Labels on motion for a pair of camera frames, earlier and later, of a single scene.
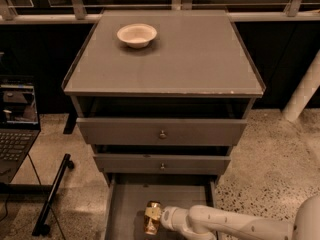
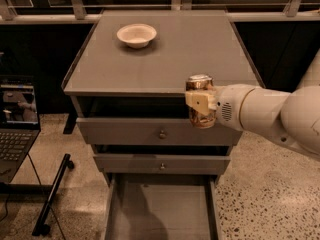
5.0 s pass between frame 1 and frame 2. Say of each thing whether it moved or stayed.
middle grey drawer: stayed
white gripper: moved
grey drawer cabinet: stayed
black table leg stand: stayed
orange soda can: moved
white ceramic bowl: stayed
